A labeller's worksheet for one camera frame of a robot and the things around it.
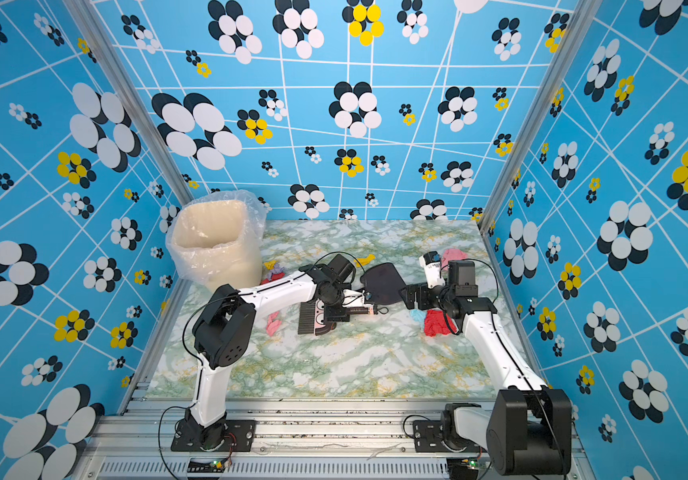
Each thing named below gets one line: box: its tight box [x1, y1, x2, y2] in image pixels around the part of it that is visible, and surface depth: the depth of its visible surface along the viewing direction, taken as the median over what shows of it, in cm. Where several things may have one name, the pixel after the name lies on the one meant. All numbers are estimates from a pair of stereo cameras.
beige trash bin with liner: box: [166, 190, 267, 291], surface depth 91 cm
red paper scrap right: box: [424, 309, 459, 337], surface depth 93 cm
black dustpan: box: [360, 263, 406, 305], surface depth 107 cm
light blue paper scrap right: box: [411, 308, 426, 325], surface depth 96 cm
